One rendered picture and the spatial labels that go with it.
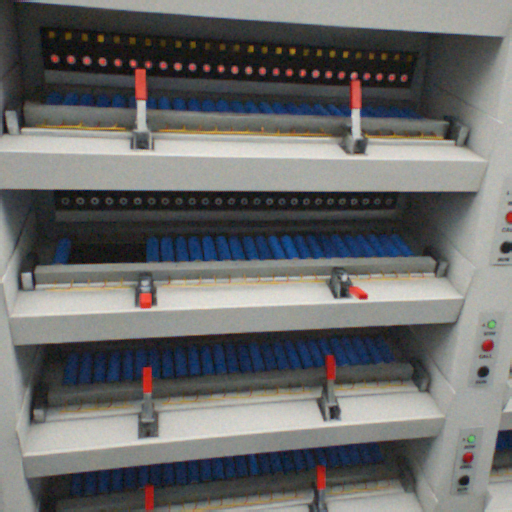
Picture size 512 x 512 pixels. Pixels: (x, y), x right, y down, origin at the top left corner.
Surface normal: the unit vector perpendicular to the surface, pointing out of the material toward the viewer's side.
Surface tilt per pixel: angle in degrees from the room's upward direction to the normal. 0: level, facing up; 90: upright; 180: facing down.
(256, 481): 16
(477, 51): 90
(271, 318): 106
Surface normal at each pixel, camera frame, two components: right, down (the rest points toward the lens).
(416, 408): 0.09, -0.84
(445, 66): -0.98, 0.02
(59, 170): 0.18, 0.54
